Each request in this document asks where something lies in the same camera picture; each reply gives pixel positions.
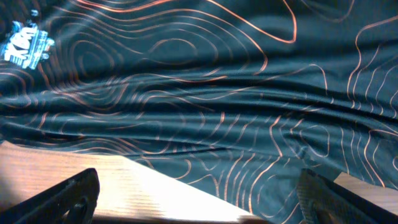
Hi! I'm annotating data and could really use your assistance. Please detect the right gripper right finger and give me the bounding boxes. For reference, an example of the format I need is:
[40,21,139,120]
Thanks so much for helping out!
[296,169,397,224]

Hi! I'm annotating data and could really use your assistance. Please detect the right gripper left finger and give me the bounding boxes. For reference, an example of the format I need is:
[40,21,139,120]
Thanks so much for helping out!
[1,168,100,224]

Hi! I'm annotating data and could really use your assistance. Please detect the black patterned jersey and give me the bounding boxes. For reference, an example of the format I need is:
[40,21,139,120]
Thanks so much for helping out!
[1,0,397,223]

